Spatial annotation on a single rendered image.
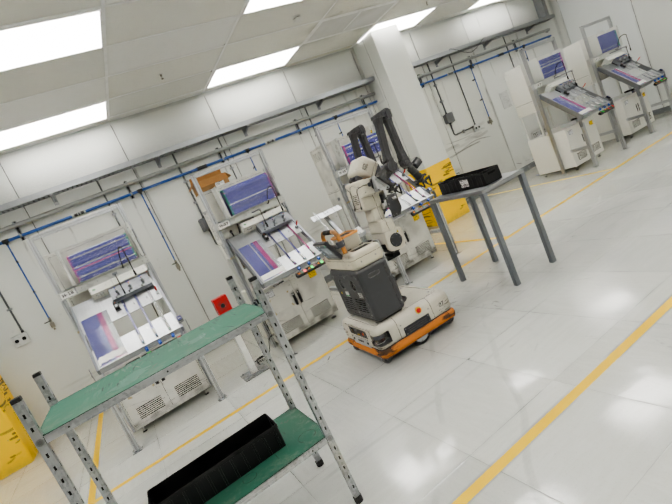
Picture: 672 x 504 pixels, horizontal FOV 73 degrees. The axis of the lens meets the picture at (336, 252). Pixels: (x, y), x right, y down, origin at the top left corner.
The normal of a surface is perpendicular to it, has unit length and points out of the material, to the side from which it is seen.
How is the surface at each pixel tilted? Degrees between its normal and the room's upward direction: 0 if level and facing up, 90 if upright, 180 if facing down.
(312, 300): 90
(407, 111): 90
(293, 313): 90
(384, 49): 90
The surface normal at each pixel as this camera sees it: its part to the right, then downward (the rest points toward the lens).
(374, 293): 0.37, -0.01
